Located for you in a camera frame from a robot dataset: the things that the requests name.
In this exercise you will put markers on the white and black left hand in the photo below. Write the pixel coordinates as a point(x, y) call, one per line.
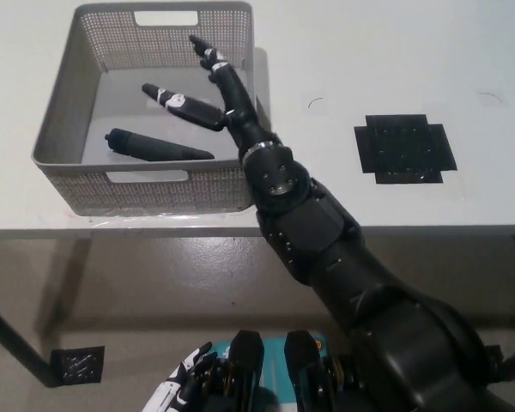
point(176, 386)

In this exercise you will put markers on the white and black right hand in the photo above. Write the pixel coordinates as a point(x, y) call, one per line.
point(238, 103)

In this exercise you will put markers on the black electric screwdriver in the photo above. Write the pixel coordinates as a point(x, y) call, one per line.
point(154, 146)

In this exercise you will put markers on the black and teal robot body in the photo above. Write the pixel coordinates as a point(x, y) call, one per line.
point(246, 356)

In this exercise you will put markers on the grey perforated plastic basket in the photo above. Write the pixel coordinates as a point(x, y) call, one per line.
point(154, 193)

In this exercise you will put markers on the black taped screwdriver stand base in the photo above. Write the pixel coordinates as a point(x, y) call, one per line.
point(403, 150)

